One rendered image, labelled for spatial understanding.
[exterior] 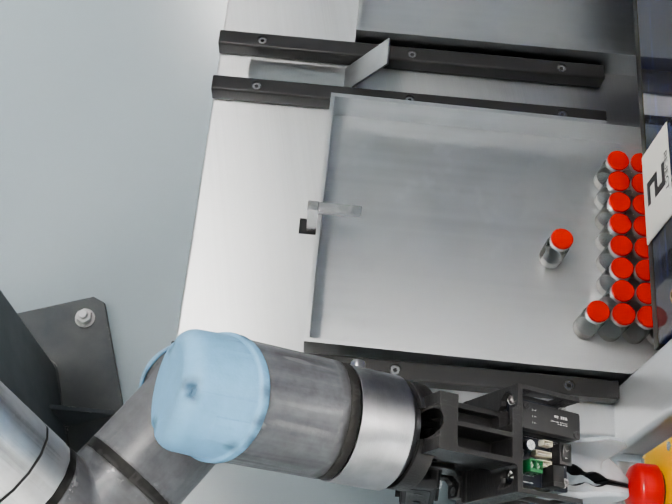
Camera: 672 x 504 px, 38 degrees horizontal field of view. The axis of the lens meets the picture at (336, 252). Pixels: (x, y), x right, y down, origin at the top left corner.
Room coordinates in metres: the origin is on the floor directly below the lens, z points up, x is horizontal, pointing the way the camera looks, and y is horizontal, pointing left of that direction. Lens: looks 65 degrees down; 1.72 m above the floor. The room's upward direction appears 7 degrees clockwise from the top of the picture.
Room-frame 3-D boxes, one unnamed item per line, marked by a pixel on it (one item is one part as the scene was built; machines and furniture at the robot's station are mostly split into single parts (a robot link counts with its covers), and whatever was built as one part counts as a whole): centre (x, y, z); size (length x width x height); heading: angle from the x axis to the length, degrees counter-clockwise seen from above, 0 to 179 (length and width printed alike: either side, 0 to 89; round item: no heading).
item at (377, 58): (0.58, 0.04, 0.91); 0.14 x 0.03 x 0.06; 92
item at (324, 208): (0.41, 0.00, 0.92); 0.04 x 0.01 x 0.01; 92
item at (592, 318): (0.33, -0.24, 0.90); 0.02 x 0.02 x 0.05
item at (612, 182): (0.41, -0.26, 0.90); 0.18 x 0.02 x 0.05; 1
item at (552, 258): (0.40, -0.20, 0.90); 0.02 x 0.02 x 0.04
